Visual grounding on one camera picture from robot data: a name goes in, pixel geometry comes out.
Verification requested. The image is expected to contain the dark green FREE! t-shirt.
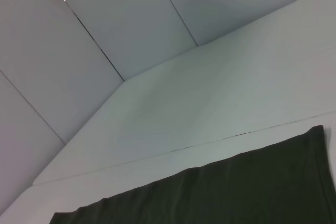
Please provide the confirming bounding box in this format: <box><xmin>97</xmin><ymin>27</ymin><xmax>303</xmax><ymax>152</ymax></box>
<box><xmin>49</xmin><ymin>124</ymin><xmax>336</xmax><ymax>224</ymax></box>

